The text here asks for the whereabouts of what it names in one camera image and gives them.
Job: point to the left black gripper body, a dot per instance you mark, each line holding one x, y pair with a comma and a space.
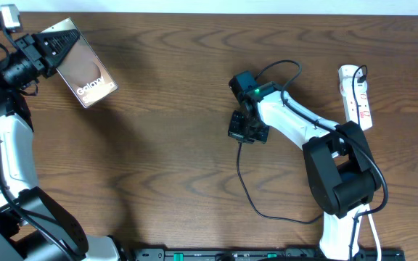
24, 64

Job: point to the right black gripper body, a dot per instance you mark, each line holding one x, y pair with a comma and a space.
245, 131

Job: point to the Galaxy S25 Ultra smartphone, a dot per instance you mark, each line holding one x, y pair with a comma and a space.
82, 69

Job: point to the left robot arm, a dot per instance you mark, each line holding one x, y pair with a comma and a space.
33, 226

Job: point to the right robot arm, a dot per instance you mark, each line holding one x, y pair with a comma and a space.
342, 175

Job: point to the white power strip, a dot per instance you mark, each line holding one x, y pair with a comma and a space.
353, 88

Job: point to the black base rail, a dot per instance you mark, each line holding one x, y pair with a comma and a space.
289, 253

